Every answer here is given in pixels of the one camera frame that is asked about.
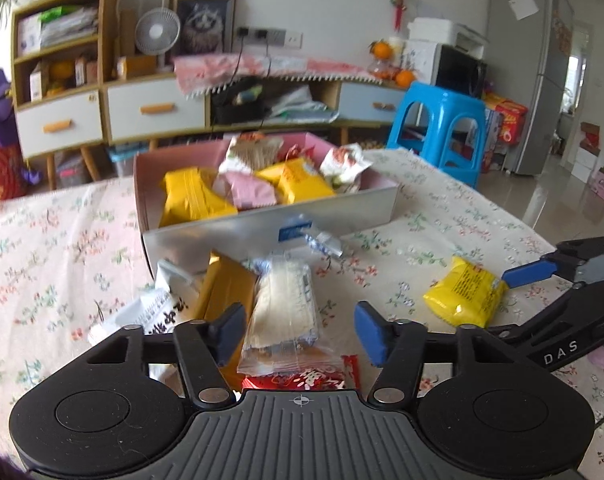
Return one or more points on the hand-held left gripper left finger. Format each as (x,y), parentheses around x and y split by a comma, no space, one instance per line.
(229,335)

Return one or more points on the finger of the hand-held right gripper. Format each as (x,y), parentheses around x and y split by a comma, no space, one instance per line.
(527,272)
(537,319)

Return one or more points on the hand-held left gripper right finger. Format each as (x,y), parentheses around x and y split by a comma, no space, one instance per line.
(372,332)

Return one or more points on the clear rice cracker packet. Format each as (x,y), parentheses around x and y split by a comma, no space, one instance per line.
(282,305)

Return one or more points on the yellow packet red label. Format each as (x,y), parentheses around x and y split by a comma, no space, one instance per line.
(462,290)

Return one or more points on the red packet white lettering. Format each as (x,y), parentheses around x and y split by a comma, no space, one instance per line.
(307,377)

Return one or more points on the white packet black lettering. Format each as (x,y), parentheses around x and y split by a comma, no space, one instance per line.
(141,317)

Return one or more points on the silver box pink inside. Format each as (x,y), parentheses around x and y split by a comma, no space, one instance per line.
(221,242)

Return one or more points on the small silver blue wrapper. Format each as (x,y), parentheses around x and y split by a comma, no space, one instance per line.
(322,242)

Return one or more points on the yellow pleated snack packet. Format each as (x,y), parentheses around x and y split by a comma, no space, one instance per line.
(191,200)

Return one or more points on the pink snack packet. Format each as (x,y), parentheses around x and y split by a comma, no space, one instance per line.
(249,190)

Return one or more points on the large yellow biscuit packet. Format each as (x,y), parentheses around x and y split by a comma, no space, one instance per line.
(297,182)

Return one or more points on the white packet red print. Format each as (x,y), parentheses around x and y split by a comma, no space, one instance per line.
(344,165)

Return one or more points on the beige brown printed packet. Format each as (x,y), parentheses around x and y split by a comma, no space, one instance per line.
(252,155)

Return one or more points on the small red white packet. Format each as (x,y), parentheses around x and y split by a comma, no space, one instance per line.
(299,154)

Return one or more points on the orange printed snack packet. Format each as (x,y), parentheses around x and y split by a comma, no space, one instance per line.
(251,137)

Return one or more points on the person's right hand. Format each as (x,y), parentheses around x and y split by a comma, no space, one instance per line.
(602,361)

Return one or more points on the stacked white red boxes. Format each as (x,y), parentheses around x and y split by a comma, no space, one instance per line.
(587,152)

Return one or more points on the colourful printed carton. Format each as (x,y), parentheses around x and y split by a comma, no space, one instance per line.
(509,120)

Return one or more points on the silver refrigerator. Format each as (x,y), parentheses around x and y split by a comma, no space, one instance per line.
(532,85)

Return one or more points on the floral tablecloth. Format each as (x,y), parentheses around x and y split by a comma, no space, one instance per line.
(56,260)

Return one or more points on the blue plastic stool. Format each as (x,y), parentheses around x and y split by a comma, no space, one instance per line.
(442,97)

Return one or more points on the blue lid storage box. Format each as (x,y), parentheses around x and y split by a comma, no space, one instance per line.
(121,157)

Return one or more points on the black microwave oven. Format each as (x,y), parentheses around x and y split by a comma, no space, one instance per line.
(459,72)

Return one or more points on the black bag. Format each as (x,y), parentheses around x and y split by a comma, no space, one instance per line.
(236,112)

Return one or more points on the clear box pink contents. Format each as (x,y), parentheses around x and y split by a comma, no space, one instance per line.
(71,172)

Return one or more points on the orange fruit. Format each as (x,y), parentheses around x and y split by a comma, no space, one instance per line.
(405,77)
(382,50)

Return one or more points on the loose pile of papers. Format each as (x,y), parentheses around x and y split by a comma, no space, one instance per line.
(302,107)

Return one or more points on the low wooden console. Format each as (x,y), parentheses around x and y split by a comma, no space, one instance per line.
(333,100)

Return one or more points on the white printed box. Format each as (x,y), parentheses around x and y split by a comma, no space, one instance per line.
(419,60)

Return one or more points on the glass jar with oranges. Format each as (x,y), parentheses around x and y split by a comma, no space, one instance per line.
(382,69)

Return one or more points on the white printer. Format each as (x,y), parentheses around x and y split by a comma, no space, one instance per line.
(432,30)

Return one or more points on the white paper note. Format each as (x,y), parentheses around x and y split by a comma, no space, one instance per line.
(519,2)

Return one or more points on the pink fringed cloth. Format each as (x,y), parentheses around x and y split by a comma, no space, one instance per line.
(282,65)

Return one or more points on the small brown box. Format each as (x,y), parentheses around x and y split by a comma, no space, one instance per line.
(84,70)

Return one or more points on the framed cat picture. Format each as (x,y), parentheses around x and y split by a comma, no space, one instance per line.
(204,25)

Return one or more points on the white desk fan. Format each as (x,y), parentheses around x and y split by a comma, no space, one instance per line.
(156,30)

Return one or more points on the yellow fruit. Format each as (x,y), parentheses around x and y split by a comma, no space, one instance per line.
(61,70)

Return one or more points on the small white box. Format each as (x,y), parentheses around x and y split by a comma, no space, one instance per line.
(37,85)

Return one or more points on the tall wooden shelf cabinet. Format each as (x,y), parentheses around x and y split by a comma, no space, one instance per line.
(106,35)

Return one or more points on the stack of papers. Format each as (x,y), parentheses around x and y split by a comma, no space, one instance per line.
(69,27)

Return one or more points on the white carton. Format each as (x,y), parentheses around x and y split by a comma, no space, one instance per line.
(29,35)

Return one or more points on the wall socket panel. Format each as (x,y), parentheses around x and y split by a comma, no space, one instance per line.
(277,36)

